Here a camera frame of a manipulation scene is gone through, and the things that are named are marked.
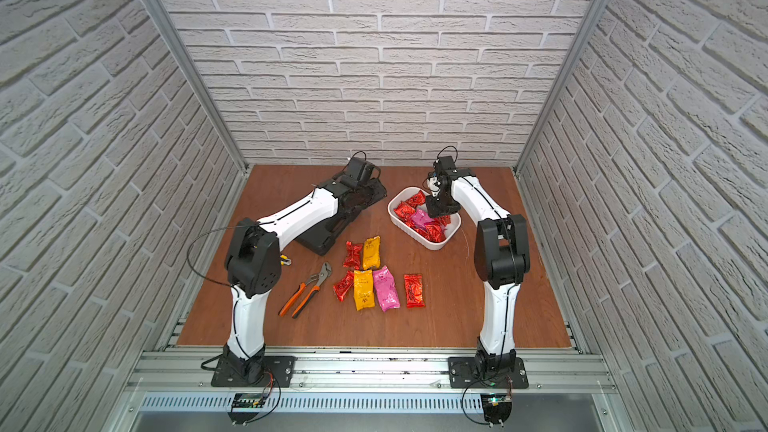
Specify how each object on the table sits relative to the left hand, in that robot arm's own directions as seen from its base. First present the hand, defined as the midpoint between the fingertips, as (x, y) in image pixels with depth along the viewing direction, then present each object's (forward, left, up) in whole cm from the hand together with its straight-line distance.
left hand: (390, 188), depth 93 cm
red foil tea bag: (-27, +14, -14) cm, 34 cm away
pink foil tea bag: (-28, +1, -13) cm, 31 cm away
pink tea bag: (-4, -11, -11) cm, 16 cm away
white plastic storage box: (-1, -7, -12) cm, 14 cm away
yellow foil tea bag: (-28, +7, -13) cm, 32 cm away
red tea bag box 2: (-28, -7, -13) cm, 32 cm away
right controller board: (-57, -26, -15) cm, 64 cm away
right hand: (-3, -18, -7) cm, 19 cm away
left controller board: (-54, +36, -19) cm, 68 cm away
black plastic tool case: (-13, +22, -10) cm, 28 cm away
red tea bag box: (-9, -15, -11) cm, 21 cm away
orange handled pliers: (-32, +25, -15) cm, 43 cm away
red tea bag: (-17, +11, -12) cm, 24 cm away
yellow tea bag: (-16, +5, -12) cm, 21 cm away
